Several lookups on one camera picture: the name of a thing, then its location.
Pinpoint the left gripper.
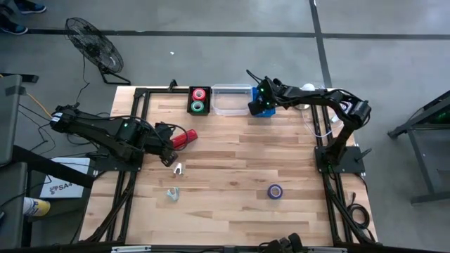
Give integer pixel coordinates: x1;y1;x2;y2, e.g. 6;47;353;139
139;122;179;168

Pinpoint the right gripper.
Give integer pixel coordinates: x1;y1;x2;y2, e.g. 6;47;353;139
248;77;284;116

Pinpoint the red cylindrical bottle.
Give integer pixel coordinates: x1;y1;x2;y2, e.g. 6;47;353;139
171;129;199;151

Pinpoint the light blue staple remover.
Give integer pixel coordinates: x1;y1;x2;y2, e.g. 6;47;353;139
166;186;181;202

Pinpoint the red tape roll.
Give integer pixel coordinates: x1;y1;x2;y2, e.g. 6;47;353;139
191;87;207;103

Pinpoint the purple tape roll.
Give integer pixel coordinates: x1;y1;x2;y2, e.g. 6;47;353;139
267;183;283;200

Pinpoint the blue plastic bin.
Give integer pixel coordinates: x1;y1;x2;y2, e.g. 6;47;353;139
250;86;277;118

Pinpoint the clear plastic bin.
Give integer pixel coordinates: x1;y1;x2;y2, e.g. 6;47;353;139
210;83;254;117

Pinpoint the black plastic bin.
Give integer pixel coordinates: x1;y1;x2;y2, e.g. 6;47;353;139
186;86;212;116

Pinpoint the bulb lamp with brass base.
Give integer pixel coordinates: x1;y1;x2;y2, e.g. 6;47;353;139
295;82;316;110

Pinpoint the white printed sign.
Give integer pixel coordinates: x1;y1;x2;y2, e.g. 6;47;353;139
39;157;91;200

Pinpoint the black diagonal beam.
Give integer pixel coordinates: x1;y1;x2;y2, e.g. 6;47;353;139
12;145;96;189

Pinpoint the black floor fan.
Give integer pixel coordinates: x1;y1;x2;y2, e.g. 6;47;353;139
64;16;132;86

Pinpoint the black bulky device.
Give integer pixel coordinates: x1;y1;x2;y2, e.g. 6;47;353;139
258;232;307;253

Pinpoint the yellow and white container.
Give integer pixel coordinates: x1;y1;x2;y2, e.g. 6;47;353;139
22;196;51;217

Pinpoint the dark grey cabinet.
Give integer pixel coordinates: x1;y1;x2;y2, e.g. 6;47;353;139
0;72;39;250

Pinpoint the dark metal cart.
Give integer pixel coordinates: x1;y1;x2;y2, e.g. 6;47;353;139
386;89;450;205

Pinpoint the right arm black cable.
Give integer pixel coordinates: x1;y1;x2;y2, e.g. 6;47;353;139
245;69;263;84

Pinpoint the black aluminium table frame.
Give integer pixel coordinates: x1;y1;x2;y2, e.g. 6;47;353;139
82;79;379;253

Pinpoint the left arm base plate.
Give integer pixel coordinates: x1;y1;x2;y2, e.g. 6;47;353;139
93;154;145;173

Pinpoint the white cable with adapter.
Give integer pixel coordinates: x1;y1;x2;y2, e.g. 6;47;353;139
302;87;352;138

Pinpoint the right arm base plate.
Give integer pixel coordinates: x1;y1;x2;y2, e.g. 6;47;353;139
314;145;366;174

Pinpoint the black floor cable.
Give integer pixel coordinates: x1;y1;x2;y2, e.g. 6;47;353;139
13;56;113;155

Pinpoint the silver bracket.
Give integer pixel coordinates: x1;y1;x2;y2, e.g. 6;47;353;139
308;247;348;253
110;245;152;253

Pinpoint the yellow floor cable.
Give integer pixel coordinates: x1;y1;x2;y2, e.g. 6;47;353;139
0;73;53;122

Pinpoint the coiled black cable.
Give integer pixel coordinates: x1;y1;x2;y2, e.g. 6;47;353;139
346;191;372;231

